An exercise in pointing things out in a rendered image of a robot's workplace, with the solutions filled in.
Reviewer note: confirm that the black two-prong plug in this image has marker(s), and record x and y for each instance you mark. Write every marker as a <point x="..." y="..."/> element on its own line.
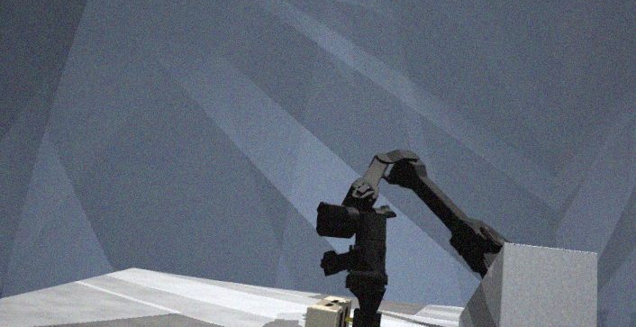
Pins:
<point x="356" y="319"/>

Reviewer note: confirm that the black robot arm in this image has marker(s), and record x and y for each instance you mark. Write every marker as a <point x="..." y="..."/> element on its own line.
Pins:
<point x="474" y="240"/>

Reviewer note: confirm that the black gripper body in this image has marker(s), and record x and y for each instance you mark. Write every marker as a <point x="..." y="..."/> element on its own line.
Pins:
<point x="370" y="266"/>

